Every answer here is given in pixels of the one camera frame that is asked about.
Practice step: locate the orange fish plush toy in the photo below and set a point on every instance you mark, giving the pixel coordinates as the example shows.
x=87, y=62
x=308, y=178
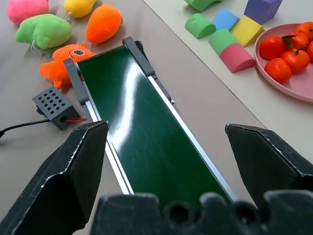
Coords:
x=61, y=63

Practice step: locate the green plush toy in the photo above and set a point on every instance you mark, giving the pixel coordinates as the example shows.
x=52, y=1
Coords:
x=44, y=30

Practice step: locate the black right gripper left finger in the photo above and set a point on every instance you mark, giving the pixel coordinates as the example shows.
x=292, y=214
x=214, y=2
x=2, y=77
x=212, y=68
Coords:
x=61, y=171

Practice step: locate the orange oval plush toy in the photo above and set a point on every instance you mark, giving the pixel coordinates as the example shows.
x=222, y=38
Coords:
x=104, y=23

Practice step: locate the green conveyor belt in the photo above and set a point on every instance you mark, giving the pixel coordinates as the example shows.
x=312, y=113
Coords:
x=144, y=127

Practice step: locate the green foam half cylinder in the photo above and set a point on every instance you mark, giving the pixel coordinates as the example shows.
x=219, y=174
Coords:
x=199, y=25
x=221, y=40

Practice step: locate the grey perforated control box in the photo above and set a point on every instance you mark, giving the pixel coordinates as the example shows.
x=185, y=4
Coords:
x=55, y=106

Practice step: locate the yellow foam block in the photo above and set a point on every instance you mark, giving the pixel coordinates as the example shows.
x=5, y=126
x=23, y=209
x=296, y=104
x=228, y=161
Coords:
x=247, y=30

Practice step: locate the pink plush toy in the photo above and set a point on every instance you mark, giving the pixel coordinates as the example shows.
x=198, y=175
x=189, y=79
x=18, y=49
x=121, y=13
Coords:
x=25, y=8

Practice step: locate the yellow plush toy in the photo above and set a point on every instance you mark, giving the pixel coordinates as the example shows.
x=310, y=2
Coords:
x=78, y=7

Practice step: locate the green foam arch block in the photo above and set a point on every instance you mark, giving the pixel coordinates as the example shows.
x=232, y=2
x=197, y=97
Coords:
x=203, y=4

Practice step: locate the blue foam block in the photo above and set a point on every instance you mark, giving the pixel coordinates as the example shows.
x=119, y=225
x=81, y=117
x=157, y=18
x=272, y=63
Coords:
x=225, y=19

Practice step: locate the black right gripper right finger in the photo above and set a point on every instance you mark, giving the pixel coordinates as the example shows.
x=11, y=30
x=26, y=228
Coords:
x=269, y=161

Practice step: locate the pink plate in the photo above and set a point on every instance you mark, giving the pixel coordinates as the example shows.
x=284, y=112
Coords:
x=296, y=85

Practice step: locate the orange mandarin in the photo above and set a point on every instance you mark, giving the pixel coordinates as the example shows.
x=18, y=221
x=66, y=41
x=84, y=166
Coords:
x=300, y=39
x=271, y=47
x=310, y=51
x=277, y=69
x=305, y=28
x=296, y=60

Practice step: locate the pink foam half cylinder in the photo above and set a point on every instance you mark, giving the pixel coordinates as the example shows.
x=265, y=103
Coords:
x=236, y=58

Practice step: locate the purple foam block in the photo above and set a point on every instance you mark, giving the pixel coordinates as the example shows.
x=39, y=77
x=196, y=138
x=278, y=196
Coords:
x=261, y=11

